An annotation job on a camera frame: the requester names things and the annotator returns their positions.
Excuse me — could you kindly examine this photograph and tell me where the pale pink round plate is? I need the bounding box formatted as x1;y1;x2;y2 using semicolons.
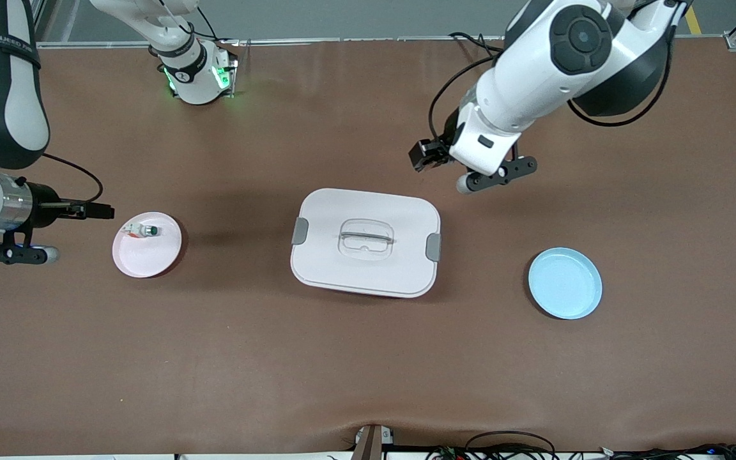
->
112;211;183;279

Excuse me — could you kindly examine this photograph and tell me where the white lidded storage box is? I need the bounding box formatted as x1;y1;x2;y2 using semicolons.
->
290;187;442;300

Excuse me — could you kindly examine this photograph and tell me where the light blue round plate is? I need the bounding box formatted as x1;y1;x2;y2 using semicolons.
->
528;247;603;320

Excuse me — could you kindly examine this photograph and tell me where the brown table mat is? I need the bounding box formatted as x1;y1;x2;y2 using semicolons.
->
0;35;736;456

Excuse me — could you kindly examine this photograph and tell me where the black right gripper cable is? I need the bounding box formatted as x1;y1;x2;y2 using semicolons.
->
41;152;104;205

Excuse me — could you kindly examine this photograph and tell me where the white green push-button switch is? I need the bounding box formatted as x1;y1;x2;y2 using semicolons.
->
122;220;161;240

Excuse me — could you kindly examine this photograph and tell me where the black base cable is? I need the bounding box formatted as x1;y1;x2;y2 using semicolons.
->
448;32;504;57

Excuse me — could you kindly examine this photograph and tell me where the black looped cable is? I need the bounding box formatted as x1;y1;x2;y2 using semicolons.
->
464;431;557;460

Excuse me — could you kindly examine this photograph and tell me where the brown wedge bracket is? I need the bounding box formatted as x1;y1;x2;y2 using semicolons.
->
352;424;395;460

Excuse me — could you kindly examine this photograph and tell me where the black cable bundle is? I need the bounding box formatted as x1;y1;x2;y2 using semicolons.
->
425;444;736;460

